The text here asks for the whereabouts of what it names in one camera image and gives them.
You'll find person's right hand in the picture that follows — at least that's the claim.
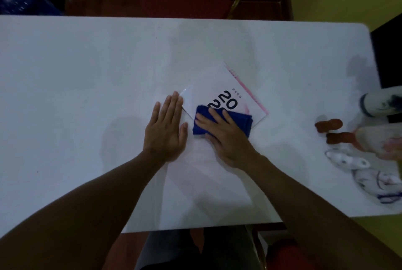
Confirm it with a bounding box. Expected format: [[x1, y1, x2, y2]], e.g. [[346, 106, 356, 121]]
[[194, 107, 261, 170]]

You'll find person's left hand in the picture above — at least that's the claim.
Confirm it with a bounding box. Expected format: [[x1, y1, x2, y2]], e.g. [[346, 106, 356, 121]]
[[143, 90, 189, 164]]

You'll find blue cloth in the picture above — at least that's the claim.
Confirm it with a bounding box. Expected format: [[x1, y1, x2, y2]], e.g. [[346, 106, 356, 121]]
[[192, 105, 253, 139]]

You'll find white desk calendar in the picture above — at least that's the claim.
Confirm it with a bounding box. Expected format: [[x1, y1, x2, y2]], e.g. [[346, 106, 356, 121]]
[[180, 62, 270, 129]]

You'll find person's left forearm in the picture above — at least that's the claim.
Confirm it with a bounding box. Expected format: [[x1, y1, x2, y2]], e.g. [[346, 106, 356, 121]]
[[0, 150, 167, 270]]

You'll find person's right forearm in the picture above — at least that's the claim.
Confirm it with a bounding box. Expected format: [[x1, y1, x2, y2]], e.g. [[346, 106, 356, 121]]
[[245, 153, 402, 270]]

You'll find small white rabbit figurine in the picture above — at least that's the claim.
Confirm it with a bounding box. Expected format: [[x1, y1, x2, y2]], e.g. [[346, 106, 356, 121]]
[[325, 149, 371, 170]]

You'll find white cat figurine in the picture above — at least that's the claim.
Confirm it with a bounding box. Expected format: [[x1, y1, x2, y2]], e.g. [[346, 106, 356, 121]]
[[353, 122, 402, 162]]

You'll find white vase with blue pattern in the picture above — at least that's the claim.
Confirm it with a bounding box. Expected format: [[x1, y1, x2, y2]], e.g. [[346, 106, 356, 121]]
[[359, 86, 402, 118]]

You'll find white rabbit figurine blue cord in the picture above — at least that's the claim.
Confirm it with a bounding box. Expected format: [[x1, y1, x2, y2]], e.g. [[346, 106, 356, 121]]
[[352, 168, 402, 204]]

